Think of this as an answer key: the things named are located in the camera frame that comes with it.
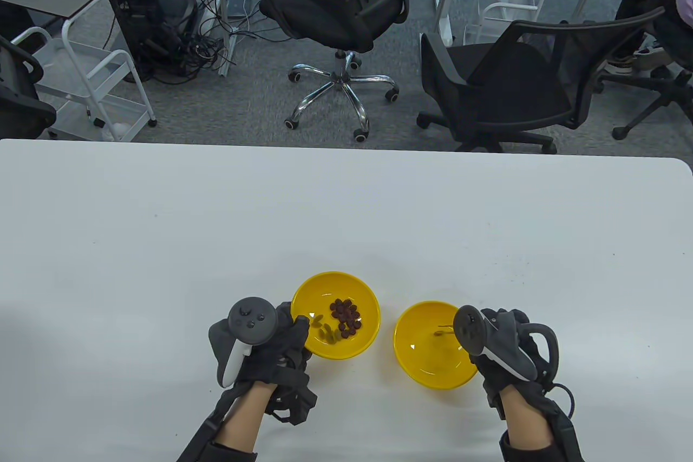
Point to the person's left hand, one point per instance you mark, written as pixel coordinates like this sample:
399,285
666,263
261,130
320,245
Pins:
281,343

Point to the person's right hand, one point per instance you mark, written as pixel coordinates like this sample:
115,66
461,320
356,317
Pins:
498,381

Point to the grey hand controller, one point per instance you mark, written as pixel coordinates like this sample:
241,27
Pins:
471,329
252,318

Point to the pile of dark brown raisins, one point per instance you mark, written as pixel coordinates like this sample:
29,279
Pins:
346,313

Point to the thin metal tweezers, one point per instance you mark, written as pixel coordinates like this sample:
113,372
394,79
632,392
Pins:
449,328

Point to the yellow plastic bowl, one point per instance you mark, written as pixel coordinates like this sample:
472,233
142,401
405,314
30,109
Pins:
346,288
427,359

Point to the person's left forearm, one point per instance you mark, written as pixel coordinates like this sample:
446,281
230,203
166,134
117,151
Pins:
243,418

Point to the person's right forearm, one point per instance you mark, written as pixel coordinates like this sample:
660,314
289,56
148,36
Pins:
525,424

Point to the black mesh office chair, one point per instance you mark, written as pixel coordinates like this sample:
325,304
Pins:
503,83

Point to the black office chair chrome base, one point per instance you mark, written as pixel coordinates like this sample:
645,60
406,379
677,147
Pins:
335,12

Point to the white utility cart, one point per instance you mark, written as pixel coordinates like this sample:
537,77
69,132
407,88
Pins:
70,66
509,6

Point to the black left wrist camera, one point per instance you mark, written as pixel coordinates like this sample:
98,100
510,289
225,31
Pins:
298,402

